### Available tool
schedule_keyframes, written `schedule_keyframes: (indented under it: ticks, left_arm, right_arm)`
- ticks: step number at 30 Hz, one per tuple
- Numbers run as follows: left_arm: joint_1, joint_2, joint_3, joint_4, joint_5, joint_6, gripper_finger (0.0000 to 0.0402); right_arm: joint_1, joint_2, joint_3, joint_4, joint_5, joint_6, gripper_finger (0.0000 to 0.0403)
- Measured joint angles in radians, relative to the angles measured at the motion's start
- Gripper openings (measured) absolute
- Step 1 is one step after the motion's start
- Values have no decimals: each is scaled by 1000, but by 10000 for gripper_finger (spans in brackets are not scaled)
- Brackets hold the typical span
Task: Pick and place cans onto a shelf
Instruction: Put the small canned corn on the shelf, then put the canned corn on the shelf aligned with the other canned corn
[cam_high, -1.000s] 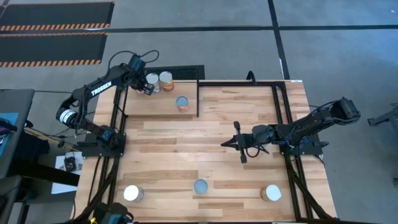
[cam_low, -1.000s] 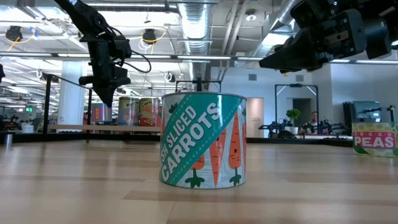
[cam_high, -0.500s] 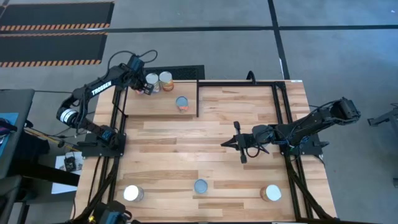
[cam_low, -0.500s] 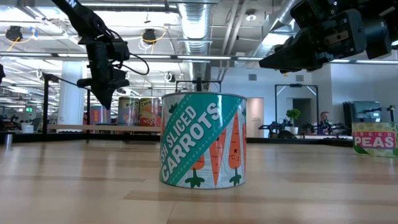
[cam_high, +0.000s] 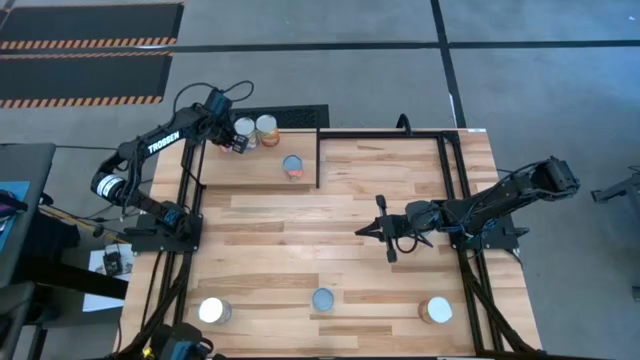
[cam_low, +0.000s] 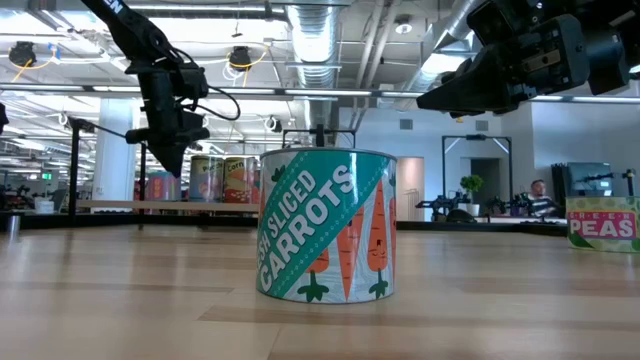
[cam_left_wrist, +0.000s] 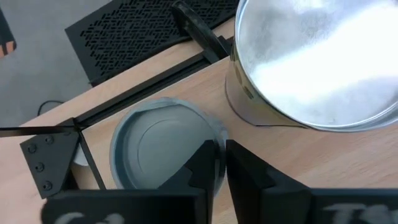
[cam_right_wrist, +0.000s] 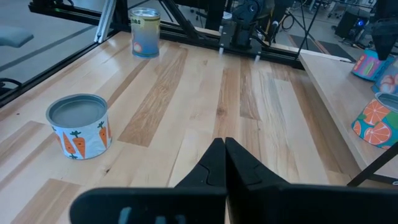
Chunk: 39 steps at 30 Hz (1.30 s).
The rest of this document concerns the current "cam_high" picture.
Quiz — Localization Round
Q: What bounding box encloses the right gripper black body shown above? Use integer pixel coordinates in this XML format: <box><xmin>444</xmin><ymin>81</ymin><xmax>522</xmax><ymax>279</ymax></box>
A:
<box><xmin>393</xmin><ymin>200</ymin><xmax>444</xmax><ymax>236</ymax></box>

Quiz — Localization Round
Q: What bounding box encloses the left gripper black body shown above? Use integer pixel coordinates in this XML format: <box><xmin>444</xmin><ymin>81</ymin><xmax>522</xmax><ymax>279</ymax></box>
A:
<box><xmin>198</xmin><ymin>107</ymin><xmax>232</xmax><ymax>144</ymax></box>

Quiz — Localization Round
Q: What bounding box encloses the corn can yellow label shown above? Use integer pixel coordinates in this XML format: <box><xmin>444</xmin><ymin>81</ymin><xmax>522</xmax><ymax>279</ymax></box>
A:
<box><xmin>233</xmin><ymin>116</ymin><xmax>259</xmax><ymax>150</ymax></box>

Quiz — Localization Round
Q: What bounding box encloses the peaches can pale label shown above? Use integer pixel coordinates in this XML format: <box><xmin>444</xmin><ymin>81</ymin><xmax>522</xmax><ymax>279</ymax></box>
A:
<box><xmin>255</xmin><ymin>114</ymin><xmax>281</xmax><ymax>148</ymax></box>

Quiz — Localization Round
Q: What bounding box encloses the small can oranges print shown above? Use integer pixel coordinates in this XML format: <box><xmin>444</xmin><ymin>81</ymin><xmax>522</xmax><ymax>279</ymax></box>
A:
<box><xmin>282</xmin><ymin>154</ymin><xmax>305</xmax><ymax>182</ymax></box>

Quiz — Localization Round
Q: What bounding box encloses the large can orange red label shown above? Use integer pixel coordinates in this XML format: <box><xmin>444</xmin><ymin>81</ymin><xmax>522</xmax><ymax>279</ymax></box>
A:
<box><xmin>417</xmin><ymin>296</ymin><xmax>454</xmax><ymax>325</ymax></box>

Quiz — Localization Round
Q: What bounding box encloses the small can carrots print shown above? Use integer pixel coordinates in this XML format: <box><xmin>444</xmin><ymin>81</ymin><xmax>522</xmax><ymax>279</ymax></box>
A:
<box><xmin>311</xmin><ymin>287</ymin><xmax>335</xmax><ymax>312</ymax></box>

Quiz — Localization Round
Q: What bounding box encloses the large can multicoloured label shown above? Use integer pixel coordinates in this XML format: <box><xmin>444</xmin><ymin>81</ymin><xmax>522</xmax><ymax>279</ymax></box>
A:
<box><xmin>198</xmin><ymin>296</ymin><xmax>233</xmax><ymax>325</ymax></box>

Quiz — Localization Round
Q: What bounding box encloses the black perforated mat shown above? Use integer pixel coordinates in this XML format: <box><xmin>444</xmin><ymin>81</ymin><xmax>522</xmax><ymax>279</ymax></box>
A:
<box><xmin>229</xmin><ymin>103</ymin><xmax>330</xmax><ymax>130</ymax></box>

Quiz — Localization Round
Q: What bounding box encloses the black mat hazard stripe edge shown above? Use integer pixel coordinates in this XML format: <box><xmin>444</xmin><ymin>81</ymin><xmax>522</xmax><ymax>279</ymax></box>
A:
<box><xmin>0</xmin><ymin>51</ymin><xmax>174</xmax><ymax>110</ymax></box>
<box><xmin>0</xmin><ymin>2</ymin><xmax>185</xmax><ymax>51</ymax></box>

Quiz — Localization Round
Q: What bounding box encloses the small black device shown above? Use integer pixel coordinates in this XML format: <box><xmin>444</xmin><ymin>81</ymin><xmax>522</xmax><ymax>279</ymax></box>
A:
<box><xmin>103</xmin><ymin>251</ymin><xmax>124</xmax><ymax>275</ymax></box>

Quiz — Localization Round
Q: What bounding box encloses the grey desk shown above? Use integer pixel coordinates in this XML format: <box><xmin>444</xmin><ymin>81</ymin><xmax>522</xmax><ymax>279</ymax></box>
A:
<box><xmin>0</xmin><ymin>143</ymin><xmax>57</xmax><ymax>289</ymax></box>

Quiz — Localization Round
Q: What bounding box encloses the grey stand leg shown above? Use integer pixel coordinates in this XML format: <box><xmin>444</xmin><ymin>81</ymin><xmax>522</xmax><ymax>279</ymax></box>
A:
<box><xmin>591</xmin><ymin>167</ymin><xmax>640</xmax><ymax>217</ymax></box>

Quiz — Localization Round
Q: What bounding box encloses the blue sheet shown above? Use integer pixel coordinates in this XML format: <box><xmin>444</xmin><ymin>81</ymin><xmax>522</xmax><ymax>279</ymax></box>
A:
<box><xmin>0</xmin><ymin>180</ymin><xmax>31</xmax><ymax>251</ymax></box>

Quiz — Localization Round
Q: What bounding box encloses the white paper sheet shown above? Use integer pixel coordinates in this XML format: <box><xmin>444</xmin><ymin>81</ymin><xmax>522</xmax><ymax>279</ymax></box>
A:
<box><xmin>82</xmin><ymin>243</ymin><xmax>136</xmax><ymax>314</ymax></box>

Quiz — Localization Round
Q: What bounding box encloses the wooden shelf black metal frame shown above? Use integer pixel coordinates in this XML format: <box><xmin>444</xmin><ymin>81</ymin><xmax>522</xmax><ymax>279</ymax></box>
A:
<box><xmin>198</xmin><ymin>128</ymin><xmax>321</xmax><ymax>195</ymax></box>

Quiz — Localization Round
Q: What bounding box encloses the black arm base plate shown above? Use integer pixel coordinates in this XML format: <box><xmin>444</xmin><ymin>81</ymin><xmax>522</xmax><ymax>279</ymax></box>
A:
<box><xmin>449</xmin><ymin>214</ymin><xmax>531</xmax><ymax>252</ymax></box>
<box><xmin>123</xmin><ymin>213</ymin><xmax>204</xmax><ymax>254</ymax></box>

